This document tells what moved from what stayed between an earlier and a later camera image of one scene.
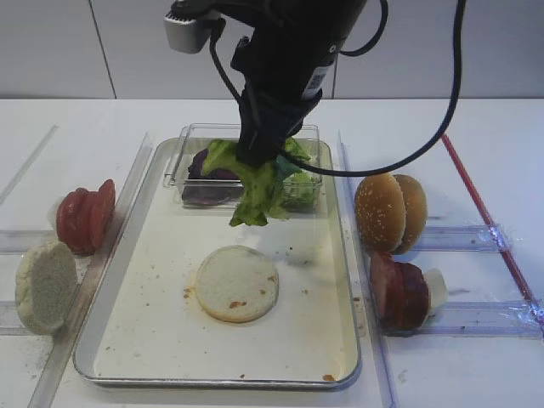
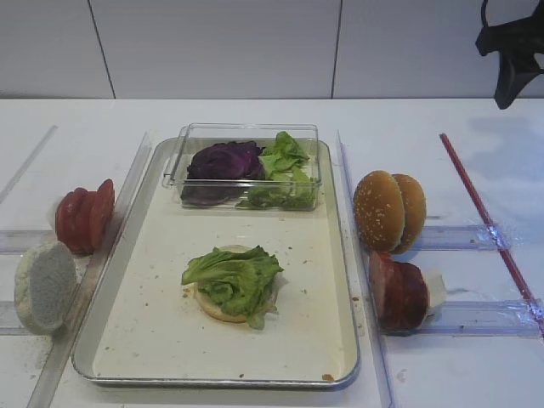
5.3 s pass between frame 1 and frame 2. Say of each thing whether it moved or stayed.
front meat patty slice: stayed
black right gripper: moved
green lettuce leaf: moved
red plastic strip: stayed
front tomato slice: stayed
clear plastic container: stayed
